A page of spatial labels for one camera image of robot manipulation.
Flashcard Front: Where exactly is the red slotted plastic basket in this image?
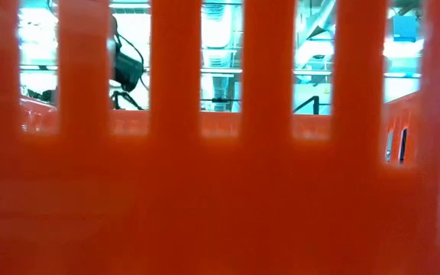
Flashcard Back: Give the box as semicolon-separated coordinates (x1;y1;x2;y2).
0;0;440;275

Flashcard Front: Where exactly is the black metal wooden board shelf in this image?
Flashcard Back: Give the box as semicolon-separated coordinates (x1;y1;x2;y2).
111;90;321;115

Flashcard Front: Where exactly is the silver spiral ventilation duct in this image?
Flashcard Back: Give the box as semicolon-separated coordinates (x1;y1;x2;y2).
201;0;243;112
295;0;335;83

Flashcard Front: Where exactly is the long ceiling light strip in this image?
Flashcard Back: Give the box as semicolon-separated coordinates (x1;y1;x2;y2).
19;65;422;77

